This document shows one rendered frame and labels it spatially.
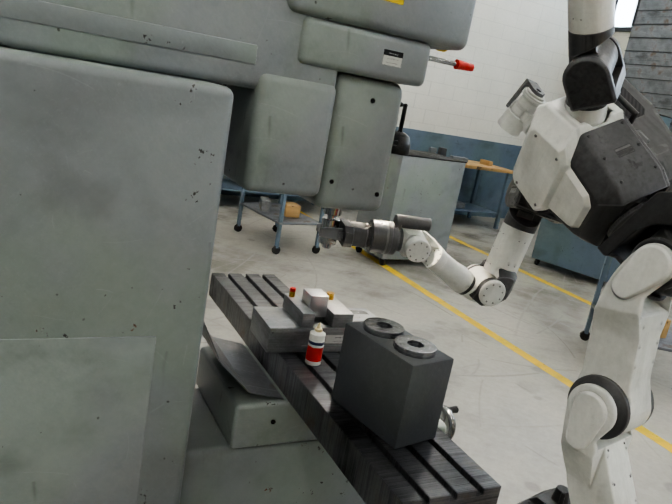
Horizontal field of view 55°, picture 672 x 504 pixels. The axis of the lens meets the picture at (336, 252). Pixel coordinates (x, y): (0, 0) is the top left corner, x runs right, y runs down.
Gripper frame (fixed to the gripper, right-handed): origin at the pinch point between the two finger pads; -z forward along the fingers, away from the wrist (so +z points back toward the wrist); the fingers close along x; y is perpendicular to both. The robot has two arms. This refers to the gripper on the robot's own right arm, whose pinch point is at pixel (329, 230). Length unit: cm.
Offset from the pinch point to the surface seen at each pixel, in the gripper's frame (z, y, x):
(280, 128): -17.6, -25.5, 18.3
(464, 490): 22, 32, 62
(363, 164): 4.0, -19.3, 9.3
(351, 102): -1.6, -33.3, 11.2
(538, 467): 137, 125, -93
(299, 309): -5.2, 20.7, 4.9
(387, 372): 8.6, 17.7, 44.8
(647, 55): 550, -151, -728
